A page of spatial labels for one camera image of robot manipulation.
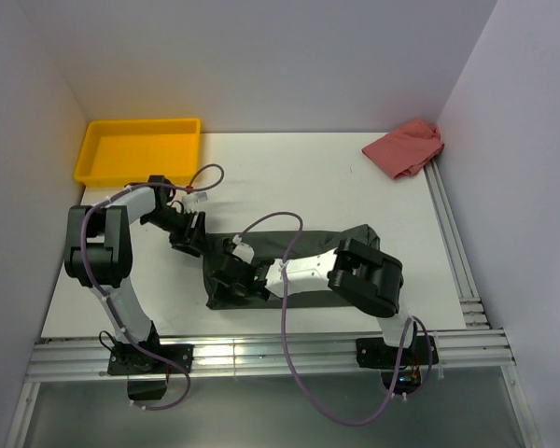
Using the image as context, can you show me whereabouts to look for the front aluminium rail frame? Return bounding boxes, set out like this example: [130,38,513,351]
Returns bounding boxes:
[6,329,543,447]

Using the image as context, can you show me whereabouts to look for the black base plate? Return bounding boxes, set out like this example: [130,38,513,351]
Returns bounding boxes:
[107,343,194,376]
[356,335,440,370]

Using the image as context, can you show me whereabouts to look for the folded pink t-shirt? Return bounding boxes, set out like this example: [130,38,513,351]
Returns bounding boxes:
[361,119,444,180]

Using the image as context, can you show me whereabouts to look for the yellow plastic tray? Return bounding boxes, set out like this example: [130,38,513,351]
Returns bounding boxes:
[73,118,202,189]

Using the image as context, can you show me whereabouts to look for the right side aluminium rail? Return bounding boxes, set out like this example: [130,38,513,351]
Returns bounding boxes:
[424,161,491,329]

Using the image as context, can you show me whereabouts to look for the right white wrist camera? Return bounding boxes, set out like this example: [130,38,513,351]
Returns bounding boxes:
[231,234,255,264]

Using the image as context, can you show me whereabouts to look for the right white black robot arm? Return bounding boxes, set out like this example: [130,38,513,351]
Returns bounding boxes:
[205,236,418,364]

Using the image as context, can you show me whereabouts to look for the dark green t-shirt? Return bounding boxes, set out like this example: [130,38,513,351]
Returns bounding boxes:
[202,224,380,311]

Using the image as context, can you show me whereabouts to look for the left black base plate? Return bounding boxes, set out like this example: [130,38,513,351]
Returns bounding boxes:
[107,343,194,376]

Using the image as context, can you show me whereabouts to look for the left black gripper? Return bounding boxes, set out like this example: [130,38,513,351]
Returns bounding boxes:
[141,207,211,258]

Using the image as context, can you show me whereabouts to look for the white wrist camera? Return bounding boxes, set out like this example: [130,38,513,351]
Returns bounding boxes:
[181,191,208,210]
[231,234,255,264]

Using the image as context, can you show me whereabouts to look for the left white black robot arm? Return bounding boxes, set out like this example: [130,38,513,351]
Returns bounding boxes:
[64,175,206,372]

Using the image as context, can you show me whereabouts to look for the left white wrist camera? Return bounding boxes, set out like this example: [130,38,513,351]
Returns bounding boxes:
[181,191,208,210]

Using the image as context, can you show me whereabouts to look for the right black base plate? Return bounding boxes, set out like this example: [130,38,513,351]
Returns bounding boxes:
[356,335,440,370]

